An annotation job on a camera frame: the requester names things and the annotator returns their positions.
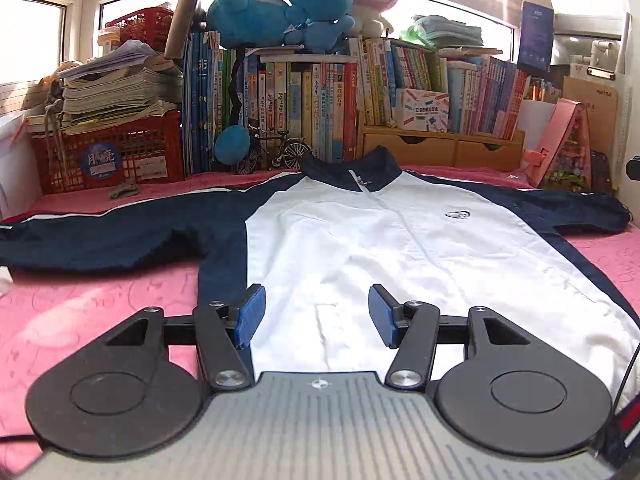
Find miniature black bicycle model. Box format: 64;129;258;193
234;125;311;174

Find folded green towels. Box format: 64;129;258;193
401;15;484;50

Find pink house shaped box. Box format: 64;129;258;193
523;99;592;193

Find dark blue poster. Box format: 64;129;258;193
518;1;554;74

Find row of upright books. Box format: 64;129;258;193
181;30;529;174

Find pink rabbit pattern mat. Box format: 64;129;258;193
1;166;639;478

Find white navy zip jacket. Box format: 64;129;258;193
1;148;639;401

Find red plastic crate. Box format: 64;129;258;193
32;110;183;194

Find stack of papers and magazines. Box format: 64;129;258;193
24;40;183;136

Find wooden desktop drawer shelf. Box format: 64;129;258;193
357;126;525;171

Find blue whale plush toy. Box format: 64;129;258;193
206;0;293;49

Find brown cardboard box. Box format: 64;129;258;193
563;77;618;158

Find blue round ball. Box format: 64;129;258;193
214;125;250;166

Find white colourful stationery box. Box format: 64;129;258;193
395;89;449;132

